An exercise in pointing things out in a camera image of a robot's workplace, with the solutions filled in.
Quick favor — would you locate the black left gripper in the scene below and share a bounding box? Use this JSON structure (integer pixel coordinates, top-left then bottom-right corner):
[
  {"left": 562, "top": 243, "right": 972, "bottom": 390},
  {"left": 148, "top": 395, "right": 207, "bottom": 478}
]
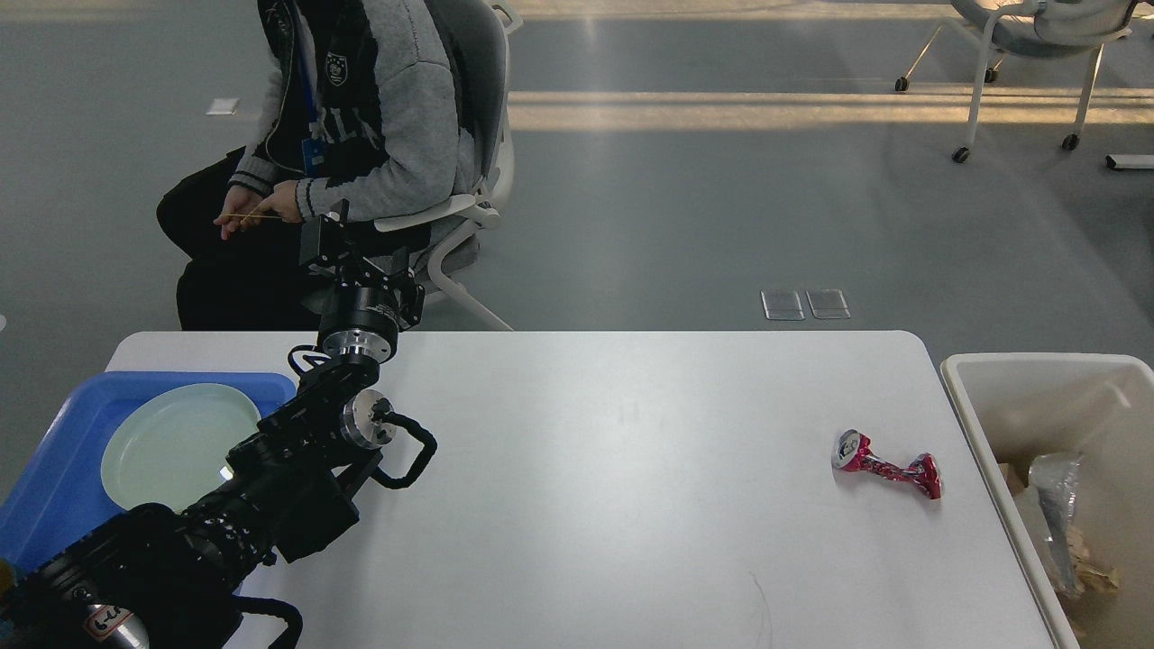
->
[{"left": 299, "top": 200, "right": 427, "bottom": 364}]

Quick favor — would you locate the mint green plate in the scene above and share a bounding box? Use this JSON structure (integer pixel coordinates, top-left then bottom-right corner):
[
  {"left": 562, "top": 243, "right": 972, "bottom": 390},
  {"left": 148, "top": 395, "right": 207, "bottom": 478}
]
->
[{"left": 100, "top": 383, "right": 260, "bottom": 512}]

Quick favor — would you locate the red shiny wrapper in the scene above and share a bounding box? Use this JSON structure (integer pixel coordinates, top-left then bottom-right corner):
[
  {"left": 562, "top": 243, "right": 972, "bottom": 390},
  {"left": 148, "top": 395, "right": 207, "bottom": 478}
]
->
[{"left": 831, "top": 430, "right": 943, "bottom": 500}]

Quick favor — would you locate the foil tray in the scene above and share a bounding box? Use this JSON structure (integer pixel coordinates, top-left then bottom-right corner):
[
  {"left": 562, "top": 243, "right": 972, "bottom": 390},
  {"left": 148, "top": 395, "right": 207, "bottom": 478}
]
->
[{"left": 1013, "top": 452, "right": 1084, "bottom": 600}]

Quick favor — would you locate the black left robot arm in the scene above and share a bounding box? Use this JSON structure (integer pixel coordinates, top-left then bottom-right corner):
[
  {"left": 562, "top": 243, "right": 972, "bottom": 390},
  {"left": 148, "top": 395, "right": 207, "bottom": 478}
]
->
[{"left": 3, "top": 200, "right": 437, "bottom": 648}]

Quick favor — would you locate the person's left hand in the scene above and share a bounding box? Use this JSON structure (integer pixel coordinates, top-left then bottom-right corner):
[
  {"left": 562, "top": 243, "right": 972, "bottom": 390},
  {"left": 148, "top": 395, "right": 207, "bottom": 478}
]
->
[{"left": 254, "top": 179, "right": 304, "bottom": 224}]

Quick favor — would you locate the person's right hand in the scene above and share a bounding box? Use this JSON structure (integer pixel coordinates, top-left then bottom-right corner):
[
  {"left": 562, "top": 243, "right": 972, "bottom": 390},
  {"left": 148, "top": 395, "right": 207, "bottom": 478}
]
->
[{"left": 213, "top": 185, "right": 263, "bottom": 240}]

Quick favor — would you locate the white chair base left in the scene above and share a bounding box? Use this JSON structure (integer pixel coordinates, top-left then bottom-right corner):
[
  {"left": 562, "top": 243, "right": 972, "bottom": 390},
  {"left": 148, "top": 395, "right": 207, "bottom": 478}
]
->
[{"left": 374, "top": 1, "right": 524, "bottom": 330}]

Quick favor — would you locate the thin wooden stick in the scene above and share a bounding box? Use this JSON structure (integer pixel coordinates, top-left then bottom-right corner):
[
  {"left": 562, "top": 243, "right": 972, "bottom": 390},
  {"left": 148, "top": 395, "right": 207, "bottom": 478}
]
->
[{"left": 213, "top": 214, "right": 283, "bottom": 224}]

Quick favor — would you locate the seated person in jacket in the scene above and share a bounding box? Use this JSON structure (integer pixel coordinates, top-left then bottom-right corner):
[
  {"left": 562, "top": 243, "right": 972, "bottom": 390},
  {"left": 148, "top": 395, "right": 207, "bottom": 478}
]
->
[{"left": 156, "top": 1, "right": 478, "bottom": 330}]

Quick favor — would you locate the white floor tag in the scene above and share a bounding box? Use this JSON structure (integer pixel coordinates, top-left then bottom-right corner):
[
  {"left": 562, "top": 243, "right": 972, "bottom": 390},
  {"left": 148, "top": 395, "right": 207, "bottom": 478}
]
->
[{"left": 205, "top": 97, "right": 240, "bottom": 115}]

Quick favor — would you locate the blue plastic tray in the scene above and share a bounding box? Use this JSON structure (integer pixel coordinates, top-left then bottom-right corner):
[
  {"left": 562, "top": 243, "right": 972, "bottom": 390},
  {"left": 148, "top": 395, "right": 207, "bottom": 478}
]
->
[{"left": 1, "top": 372, "right": 295, "bottom": 572}]

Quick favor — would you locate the left clear floor plate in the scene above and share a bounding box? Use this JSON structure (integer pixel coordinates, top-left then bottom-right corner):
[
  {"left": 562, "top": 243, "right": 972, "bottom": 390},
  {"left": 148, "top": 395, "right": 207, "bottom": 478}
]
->
[{"left": 760, "top": 290, "right": 805, "bottom": 322}]

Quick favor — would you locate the clear floor plate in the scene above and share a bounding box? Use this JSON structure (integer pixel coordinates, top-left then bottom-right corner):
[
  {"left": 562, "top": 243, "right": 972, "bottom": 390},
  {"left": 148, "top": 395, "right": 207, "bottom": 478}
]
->
[
  {"left": 805, "top": 290, "right": 852, "bottom": 320},
  {"left": 760, "top": 290, "right": 805, "bottom": 322}
]

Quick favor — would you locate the right clear floor plate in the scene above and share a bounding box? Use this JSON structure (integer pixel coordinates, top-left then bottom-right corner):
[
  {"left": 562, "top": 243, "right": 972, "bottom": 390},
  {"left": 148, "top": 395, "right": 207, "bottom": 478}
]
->
[{"left": 805, "top": 290, "right": 852, "bottom": 320}]

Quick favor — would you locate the white plastic bin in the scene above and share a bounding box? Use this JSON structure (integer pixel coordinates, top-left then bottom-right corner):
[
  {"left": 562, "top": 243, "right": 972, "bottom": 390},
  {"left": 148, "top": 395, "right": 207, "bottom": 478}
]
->
[{"left": 941, "top": 352, "right": 1153, "bottom": 648}]

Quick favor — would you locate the white rolling chair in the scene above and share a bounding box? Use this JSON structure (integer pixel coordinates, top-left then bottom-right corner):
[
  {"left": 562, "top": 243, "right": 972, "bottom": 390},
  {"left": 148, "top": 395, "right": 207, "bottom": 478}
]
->
[{"left": 894, "top": 1, "right": 1138, "bottom": 164}]

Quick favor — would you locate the white bar on floor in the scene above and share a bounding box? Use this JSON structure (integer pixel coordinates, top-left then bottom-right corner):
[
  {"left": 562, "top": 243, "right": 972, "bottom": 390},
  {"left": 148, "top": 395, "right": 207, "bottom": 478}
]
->
[{"left": 1104, "top": 152, "right": 1154, "bottom": 171}]

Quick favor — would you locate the crumpled brown paper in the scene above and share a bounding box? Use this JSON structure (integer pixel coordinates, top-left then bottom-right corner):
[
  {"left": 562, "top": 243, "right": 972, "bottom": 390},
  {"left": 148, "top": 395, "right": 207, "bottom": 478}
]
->
[{"left": 1067, "top": 525, "right": 1121, "bottom": 595}]

